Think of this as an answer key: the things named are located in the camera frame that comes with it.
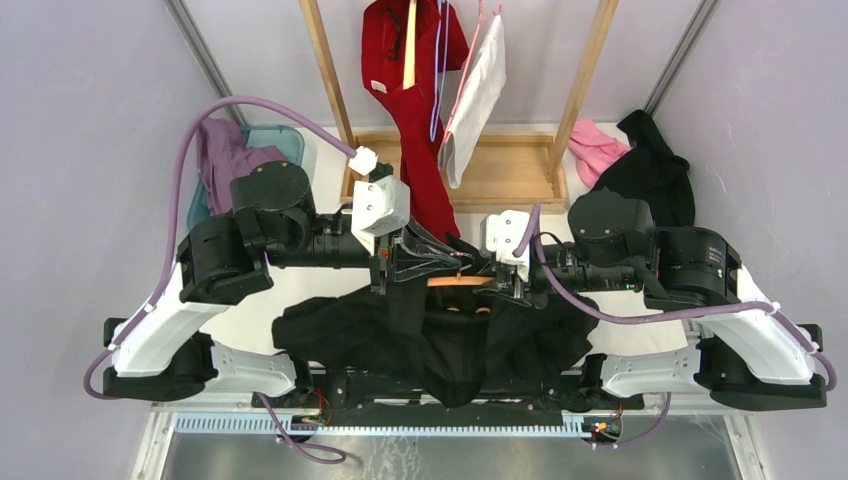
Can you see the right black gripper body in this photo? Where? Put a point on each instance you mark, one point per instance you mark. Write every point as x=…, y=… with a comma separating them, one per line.
x=571, y=272

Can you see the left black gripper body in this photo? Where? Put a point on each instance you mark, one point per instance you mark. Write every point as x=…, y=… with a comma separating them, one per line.
x=331, y=250

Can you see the orange hanger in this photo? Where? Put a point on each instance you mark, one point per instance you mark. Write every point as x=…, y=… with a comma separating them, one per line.
x=461, y=281

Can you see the black garment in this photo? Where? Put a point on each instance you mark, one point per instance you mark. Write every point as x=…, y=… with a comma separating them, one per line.
x=448, y=340
x=651, y=172

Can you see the wooden hanger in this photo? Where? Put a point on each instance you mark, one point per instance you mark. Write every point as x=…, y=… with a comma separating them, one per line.
x=409, y=65

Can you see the white garment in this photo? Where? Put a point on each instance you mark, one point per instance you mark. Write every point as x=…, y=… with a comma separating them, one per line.
x=479, y=93

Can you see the red skirt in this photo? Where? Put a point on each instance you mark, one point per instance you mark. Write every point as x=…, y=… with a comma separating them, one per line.
x=382, y=58

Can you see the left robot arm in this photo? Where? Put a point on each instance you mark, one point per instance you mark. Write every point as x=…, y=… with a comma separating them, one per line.
x=161, y=353

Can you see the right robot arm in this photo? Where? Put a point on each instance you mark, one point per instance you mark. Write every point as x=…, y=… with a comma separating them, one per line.
x=752, y=357

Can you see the teal laundry basket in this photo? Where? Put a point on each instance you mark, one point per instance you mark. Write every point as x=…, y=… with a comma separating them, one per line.
x=288, y=140

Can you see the wooden clothes rack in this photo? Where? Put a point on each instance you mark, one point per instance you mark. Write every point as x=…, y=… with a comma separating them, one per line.
x=512, y=170

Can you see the pink garment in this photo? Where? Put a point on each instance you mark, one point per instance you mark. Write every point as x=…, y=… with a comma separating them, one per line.
x=594, y=150

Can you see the purple garment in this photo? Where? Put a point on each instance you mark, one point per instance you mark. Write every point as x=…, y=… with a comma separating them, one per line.
x=222, y=156

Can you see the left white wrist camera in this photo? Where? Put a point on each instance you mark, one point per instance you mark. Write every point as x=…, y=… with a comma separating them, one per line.
x=379, y=208

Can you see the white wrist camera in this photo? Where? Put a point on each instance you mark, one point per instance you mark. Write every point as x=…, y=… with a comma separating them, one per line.
x=501, y=235
x=379, y=208

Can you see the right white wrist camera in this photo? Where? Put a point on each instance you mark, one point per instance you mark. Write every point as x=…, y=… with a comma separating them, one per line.
x=501, y=235

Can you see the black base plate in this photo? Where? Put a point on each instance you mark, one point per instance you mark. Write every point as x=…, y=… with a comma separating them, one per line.
x=356, y=398

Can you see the aluminium frame rail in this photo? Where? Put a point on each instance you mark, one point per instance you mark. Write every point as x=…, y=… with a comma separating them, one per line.
x=231, y=414

